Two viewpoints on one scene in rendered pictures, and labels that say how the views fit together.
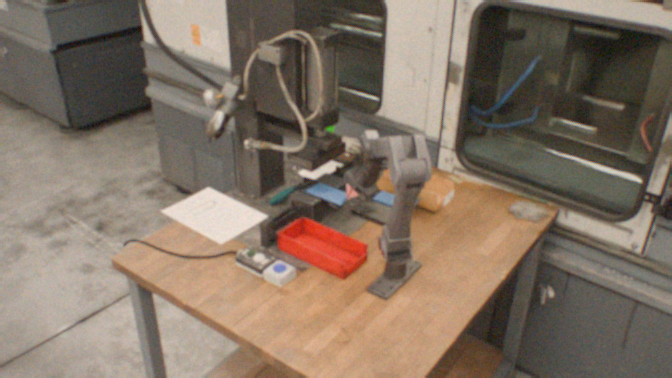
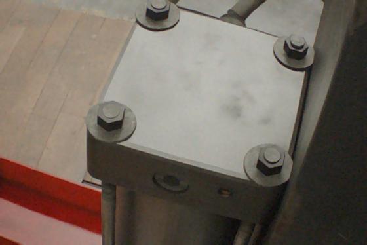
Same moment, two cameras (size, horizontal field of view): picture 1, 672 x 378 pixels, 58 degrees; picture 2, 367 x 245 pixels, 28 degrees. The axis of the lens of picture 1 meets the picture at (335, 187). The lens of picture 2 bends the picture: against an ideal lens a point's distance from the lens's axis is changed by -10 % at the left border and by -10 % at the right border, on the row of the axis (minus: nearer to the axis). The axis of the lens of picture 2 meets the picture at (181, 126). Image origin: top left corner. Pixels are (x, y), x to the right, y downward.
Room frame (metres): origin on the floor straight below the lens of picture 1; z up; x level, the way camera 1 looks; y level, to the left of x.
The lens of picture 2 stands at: (1.96, -0.06, 1.78)
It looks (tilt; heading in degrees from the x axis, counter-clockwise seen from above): 53 degrees down; 152
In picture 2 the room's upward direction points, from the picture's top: 9 degrees clockwise
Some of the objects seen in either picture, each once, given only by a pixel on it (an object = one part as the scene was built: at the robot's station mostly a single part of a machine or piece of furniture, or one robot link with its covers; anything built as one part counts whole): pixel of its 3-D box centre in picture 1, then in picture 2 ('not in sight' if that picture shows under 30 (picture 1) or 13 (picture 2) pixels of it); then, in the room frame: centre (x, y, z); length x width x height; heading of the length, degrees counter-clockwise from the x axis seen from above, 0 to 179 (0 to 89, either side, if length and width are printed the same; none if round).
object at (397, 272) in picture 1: (396, 267); not in sight; (1.39, -0.18, 0.94); 0.20 x 0.07 x 0.08; 144
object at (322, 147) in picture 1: (299, 118); not in sight; (1.78, 0.12, 1.22); 0.26 x 0.18 x 0.30; 54
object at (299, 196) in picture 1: (319, 189); not in sight; (1.76, 0.05, 0.98); 0.20 x 0.10 x 0.01; 144
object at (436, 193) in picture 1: (414, 186); not in sight; (1.87, -0.28, 0.93); 0.25 x 0.13 x 0.08; 54
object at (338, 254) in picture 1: (322, 246); (63, 230); (1.50, 0.04, 0.93); 0.25 x 0.12 x 0.06; 54
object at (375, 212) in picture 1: (384, 208); not in sight; (1.75, -0.17, 0.91); 0.17 x 0.16 x 0.02; 144
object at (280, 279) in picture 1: (280, 276); not in sight; (1.38, 0.16, 0.90); 0.07 x 0.07 x 0.06; 54
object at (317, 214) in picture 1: (319, 200); not in sight; (1.76, 0.05, 0.94); 0.20 x 0.10 x 0.07; 144
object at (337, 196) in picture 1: (331, 191); not in sight; (1.71, 0.01, 1.00); 0.15 x 0.07 x 0.03; 54
